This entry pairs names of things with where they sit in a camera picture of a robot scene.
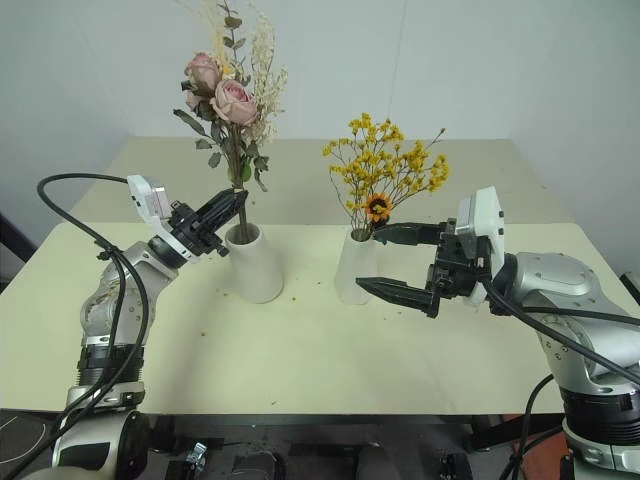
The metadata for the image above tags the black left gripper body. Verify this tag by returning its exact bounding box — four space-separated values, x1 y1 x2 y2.
168 198 230 259

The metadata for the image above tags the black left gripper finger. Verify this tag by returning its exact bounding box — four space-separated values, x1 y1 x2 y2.
205 191 250 238
195 188 242 224

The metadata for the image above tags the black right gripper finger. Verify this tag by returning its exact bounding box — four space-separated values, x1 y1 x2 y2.
373 221 444 249
355 276 442 319

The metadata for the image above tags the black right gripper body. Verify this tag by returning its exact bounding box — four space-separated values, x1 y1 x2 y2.
424 217 490 302

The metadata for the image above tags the yellow flower bouquet with sunflower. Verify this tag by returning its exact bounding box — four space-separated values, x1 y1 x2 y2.
321 113 451 242

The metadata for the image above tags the pink rose dried bouquet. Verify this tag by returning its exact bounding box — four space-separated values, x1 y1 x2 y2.
172 0 290 242

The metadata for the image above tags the white ceramic vase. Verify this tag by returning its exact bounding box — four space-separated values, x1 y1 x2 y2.
332 228 382 306
224 222 285 305

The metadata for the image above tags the dark rounded shape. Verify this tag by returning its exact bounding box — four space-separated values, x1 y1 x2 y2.
233 448 284 480

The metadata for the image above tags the small silver metal clamp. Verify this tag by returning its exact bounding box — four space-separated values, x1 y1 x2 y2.
185 441 209 470

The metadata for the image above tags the black surface with white lines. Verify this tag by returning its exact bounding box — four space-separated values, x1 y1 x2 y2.
0 408 64 474

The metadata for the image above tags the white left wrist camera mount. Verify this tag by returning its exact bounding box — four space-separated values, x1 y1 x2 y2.
126 174 198 265

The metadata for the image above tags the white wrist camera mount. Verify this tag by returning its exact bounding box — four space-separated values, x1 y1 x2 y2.
457 186 507 307
126 174 198 265

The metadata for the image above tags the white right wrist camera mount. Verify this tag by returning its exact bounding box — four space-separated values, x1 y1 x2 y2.
457 186 507 307

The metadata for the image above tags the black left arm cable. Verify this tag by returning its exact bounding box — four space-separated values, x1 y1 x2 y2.
36 172 151 442

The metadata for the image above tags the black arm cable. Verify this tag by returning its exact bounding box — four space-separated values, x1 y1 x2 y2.
480 279 640 480
36 172 151 442

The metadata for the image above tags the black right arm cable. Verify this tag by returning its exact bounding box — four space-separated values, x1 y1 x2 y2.
480 279 640 480

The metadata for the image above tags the black frame under table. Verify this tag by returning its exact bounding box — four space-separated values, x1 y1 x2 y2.
142 412 569 480

